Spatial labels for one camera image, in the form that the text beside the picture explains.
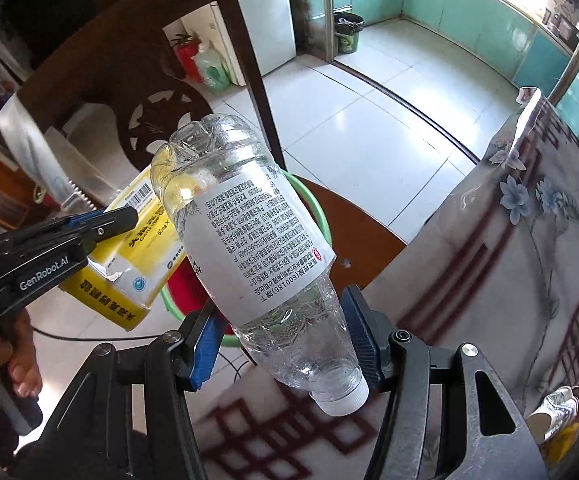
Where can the green detergent bottle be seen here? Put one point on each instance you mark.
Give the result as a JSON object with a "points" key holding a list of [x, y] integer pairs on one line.
{"points": [[212, 70]]}

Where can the clear plastic bottle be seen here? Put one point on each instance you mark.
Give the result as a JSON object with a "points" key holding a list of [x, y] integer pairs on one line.
{"points": [[249, 210]]}

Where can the metal door frame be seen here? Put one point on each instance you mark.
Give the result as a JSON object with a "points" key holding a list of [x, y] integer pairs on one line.
{"points": [[329, 10]]}

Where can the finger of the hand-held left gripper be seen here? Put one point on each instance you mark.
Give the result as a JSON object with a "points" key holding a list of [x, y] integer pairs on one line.
{"points": [[76, 250], [114, 220]]}

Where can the turquoise kitchen cabinets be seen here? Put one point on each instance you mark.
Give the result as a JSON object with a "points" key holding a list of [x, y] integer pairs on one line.
{"points": [[469, 20]]}

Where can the yellow cardboard box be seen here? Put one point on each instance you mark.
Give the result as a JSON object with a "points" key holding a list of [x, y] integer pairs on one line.
{"points": [[119, 270]]}

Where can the silver plastic bag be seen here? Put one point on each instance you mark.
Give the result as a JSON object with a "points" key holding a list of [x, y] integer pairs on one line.
{"points": [[44, 150]]}

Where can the red bin with green rim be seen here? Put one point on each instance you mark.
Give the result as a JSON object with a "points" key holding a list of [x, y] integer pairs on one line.
{"points": [[187, 285]]}

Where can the dark kitchen appliance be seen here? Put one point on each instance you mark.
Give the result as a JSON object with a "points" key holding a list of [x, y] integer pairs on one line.
{"points": [[567, 30]]}

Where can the white shoe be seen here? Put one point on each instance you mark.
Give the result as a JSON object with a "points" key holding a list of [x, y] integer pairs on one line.
{"points": [[554, 410]]}

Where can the white refrigerator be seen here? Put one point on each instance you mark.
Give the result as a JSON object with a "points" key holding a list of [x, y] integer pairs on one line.
{"points": [[277, 25]]}

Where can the dark trash bin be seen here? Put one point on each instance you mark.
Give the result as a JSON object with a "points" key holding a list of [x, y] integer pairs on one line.
{"points": [[348, 35]]}

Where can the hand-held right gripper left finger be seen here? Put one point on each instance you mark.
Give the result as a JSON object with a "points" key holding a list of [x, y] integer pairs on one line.
{"points": [[204, 352]]}

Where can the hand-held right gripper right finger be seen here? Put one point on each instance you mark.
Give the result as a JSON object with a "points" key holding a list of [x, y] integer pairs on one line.
{"points": [[364, 345]]}

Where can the red fire extinguisher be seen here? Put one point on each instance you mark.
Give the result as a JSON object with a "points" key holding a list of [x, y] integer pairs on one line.
{"points": [[188, 60]]}

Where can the floral tablecloth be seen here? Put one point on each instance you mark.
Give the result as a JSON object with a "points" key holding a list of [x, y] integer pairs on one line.
{"points": [[519, 240]]}

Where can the dark carved wooden chair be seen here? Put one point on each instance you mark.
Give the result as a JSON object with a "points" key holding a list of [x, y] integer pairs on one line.
{"points": [[119, 60]]}

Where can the person's left hand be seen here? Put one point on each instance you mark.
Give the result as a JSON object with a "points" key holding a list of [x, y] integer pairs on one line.
{"points": [[16, 360]]}

